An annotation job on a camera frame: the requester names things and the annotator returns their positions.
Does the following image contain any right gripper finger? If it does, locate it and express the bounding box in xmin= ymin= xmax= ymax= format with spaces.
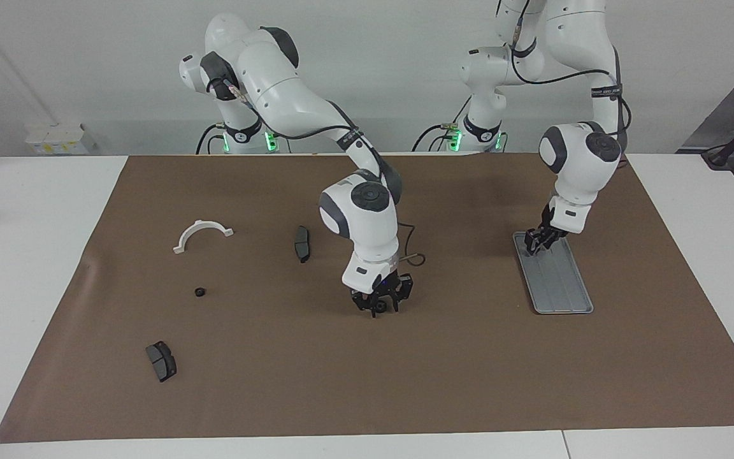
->
xmin=351 ymin=292 xmax=377 ymax=318
xmin=394 ymin=274 xmax=414 ymax=313

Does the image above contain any silver metal tray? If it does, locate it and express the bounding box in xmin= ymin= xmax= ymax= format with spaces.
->
xmin=512 ymin=231 xmax=594 ymax=316

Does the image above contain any long grey brake pad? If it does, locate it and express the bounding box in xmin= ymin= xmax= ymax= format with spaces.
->
xmin=294 ymin=225 xmax=312 ymax=264

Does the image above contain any brown table mat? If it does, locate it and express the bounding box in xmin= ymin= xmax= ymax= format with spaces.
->
xmin=0 ymin=152 xmax=734 ymax=444

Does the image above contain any short grey brake pad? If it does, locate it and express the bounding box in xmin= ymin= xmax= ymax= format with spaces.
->
xmin=145 ymin=341 xmax=178 ymax=383

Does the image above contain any white box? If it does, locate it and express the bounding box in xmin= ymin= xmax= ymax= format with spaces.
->
xmin=25 ymin=123 xmax=97 ymax=156

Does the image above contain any black base cable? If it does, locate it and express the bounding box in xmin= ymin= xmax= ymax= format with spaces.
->
xmin=196 ymin=123 xmax=226 ymax=156
xmin=413 ymin=123 xmax=463 ymax=152

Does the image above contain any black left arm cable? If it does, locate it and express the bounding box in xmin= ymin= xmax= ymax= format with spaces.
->
xmin=494 ymin=0 xmax=632 ymax=154

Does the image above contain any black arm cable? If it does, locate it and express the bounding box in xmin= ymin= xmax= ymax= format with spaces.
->
xmin=211 ymin=76 xmax=426 ymax=267
xmin=494 ymin=0 xmax=632 ymax=154

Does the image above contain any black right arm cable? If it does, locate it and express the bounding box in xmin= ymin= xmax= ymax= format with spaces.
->
xmin=211 ymin=76 xmax=426 ymax=267

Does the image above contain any white curved plastic bracket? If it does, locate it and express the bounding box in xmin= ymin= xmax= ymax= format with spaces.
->
xmin=173 ymin=219 xmax=234 ymax=255

